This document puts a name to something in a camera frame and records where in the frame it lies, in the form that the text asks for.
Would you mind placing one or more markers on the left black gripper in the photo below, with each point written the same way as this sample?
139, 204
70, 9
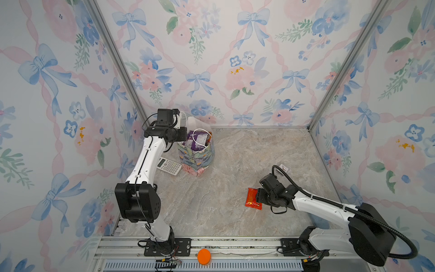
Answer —
183, 137

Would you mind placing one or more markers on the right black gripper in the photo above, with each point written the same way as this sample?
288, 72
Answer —
260, 195

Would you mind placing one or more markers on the red sauce packet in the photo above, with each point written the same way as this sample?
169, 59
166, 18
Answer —
251, 199

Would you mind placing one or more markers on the floral paper gift bag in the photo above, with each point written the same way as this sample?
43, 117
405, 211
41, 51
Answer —
195, 162

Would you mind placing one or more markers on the purple snack packet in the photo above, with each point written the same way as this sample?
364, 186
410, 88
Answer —
198, 140

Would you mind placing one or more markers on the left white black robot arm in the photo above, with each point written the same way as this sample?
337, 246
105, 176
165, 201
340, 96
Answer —
137, 198

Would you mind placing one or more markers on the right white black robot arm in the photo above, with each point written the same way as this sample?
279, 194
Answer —
362, 231

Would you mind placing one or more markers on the white calculator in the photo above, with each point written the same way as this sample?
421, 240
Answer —
169, 166

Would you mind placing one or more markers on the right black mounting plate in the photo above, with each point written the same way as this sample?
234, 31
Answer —
289, 246

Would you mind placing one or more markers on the black mounting plate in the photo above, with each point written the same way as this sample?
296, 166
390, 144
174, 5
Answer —
289, 246
180, 247

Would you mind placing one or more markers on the orange round cap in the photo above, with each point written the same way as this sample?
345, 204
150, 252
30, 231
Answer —
204, 256

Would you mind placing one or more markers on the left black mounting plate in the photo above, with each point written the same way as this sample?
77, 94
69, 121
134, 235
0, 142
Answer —
180, 247

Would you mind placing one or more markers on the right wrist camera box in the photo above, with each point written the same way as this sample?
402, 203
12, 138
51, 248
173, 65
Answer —
271, 184

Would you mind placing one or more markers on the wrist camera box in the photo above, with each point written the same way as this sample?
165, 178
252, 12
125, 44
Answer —
170, 118
271, 184

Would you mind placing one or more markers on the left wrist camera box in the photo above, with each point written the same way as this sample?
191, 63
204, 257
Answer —
170, 118

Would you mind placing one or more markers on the aluminium frame rail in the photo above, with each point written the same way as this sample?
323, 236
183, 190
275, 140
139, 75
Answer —
228, 254

